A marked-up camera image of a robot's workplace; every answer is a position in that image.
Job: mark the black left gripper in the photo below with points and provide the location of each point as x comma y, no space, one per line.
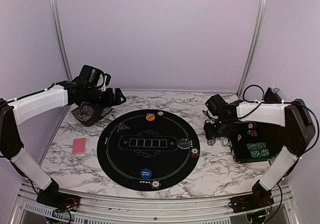
109,101

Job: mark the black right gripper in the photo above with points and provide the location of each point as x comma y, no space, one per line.
210,133

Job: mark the black dealer button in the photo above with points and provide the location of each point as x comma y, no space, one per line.
183,143

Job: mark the red triangular all-in marker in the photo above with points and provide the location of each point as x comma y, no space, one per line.
122,128

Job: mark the white red poker chip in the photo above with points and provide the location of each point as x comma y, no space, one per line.
161,114

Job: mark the orange big blind button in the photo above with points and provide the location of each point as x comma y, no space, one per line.
150,117

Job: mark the white red chip stack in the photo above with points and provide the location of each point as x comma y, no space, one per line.
155,184

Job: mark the blue small blind button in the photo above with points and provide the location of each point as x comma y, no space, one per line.
146,173

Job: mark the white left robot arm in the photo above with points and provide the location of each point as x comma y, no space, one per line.
18,110

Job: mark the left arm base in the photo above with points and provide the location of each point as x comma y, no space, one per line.
53,197

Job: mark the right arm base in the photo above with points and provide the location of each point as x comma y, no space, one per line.
256,207

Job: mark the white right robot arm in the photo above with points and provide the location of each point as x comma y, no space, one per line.
285,161

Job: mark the black floral patterned pouch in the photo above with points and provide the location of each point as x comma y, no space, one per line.
88,114

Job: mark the black poker chip case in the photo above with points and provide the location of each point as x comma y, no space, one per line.
265,127

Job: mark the red playing card deck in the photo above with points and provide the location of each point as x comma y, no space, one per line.
79,146

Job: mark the round black poker mat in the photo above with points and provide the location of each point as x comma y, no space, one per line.
147,145

